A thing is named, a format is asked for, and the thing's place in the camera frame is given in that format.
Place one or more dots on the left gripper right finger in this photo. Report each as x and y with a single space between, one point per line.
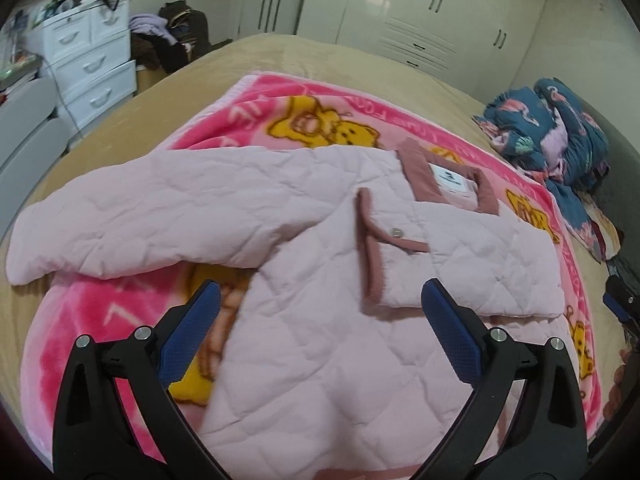
524 417

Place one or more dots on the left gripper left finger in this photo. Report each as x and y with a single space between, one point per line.
115 418

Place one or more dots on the pink quilted jacket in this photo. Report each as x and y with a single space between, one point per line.
300 259

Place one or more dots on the purple clothes pile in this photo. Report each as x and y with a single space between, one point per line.
149 24

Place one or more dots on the person's right hand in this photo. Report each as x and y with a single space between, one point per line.
615 396

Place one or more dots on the red striped pillow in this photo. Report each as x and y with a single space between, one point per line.
608 236

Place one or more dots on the grey upholstered headboard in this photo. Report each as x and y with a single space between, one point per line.
618 197

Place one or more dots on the pink cartoon fleece blanket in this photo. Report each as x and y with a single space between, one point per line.
300 120

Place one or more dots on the teal flamingo print quilt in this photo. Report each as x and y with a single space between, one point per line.
547 134

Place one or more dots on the white glossy wardrobe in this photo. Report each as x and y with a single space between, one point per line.
476 46

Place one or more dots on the tan bed cover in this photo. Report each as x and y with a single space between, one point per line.
136 127

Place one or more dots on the white drawer chest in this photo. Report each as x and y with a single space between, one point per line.
87 52

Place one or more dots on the dark bag on floor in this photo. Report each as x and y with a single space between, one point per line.
188 26

